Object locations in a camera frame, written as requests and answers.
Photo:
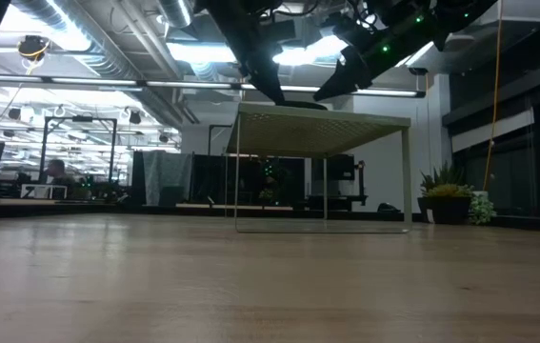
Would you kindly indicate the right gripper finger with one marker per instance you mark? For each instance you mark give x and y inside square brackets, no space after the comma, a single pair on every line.
[346,78]

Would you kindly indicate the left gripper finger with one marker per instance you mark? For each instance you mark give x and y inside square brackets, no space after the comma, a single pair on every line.
[265,71]

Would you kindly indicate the black leaf-shaped mini bowl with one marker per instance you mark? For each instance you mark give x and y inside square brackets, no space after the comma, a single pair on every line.
[305,105]

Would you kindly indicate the green perforated metal shelf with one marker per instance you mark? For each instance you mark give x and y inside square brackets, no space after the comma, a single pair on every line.
[317,135]

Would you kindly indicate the black monitor on arm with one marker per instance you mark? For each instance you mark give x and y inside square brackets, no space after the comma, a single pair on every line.
[341,167]

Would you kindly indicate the bright ceiling light panel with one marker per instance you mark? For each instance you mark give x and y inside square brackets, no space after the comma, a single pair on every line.
[203,53]

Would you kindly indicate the long tube light bar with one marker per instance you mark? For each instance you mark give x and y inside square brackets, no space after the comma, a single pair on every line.
[179,85]

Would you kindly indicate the black ceiling spotlight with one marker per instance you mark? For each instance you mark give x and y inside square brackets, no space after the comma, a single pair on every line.
[135,117]
[164,138]

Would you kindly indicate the dark background desk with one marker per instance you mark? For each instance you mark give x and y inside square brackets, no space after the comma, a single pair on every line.
[336,200]

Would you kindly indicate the small flowering plant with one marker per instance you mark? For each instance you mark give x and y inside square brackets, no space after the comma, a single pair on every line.
[268,194]

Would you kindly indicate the grey hanging cloth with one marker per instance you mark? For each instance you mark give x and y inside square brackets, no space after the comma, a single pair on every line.
[165,174]

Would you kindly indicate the potted succulent plant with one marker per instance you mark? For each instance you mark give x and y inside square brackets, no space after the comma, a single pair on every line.
[446,209]

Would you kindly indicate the person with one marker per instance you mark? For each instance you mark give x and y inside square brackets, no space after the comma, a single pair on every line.
[57,172]

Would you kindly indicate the short silver round duct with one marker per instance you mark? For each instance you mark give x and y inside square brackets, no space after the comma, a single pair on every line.
[176,12]

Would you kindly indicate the silver spiral ceiling duct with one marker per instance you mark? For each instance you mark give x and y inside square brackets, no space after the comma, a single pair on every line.
[107,47]

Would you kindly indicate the black rig frame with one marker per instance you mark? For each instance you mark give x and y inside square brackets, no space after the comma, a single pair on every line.
[81,119]

